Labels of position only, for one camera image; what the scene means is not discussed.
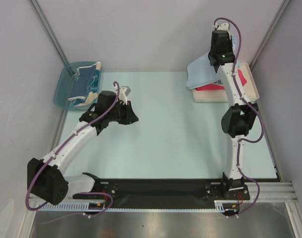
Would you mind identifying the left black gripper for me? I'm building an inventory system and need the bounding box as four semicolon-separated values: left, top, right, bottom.
107;101;138;125

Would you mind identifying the dark blue cream-edged towel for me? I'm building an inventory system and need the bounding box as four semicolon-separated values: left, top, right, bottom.
68;61;101;108

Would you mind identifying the light blue towel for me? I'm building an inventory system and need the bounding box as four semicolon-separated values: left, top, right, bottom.
186;39;237;89

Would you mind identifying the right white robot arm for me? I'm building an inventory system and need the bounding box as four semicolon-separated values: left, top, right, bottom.
208;26;258;199

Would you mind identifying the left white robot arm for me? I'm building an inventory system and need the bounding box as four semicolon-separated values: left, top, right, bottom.
27;86;139;205

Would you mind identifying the pink folded towel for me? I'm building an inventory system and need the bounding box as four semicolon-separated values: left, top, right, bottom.
195;69;247;91

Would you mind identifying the cream plastic tray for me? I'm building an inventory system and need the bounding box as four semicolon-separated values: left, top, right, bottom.
192;62;259;102

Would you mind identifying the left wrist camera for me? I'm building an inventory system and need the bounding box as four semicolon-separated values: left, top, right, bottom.
113;81;131;105

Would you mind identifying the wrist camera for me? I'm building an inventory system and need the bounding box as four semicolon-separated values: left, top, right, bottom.
212;22;232;39
113;81;131;105

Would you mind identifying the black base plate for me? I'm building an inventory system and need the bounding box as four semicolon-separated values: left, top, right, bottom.
71;178;250;210

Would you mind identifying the white slotted cable duct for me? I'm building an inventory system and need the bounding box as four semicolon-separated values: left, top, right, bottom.
39;200;246;213

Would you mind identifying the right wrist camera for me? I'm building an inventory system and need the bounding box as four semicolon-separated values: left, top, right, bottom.
212;22;232;39

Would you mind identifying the left corner aluminium post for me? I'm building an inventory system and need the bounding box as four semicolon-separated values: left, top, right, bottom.
28;0;69;66

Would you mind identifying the corner aluminium post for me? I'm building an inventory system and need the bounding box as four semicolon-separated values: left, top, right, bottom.
28;0;69;66
249;0;292;70

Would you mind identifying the aluminium frame rail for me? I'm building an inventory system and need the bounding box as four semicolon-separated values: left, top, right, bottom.
26;180;298;204

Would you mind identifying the right corner aluminium post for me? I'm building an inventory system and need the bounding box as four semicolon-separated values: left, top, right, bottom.
249;0;292;70

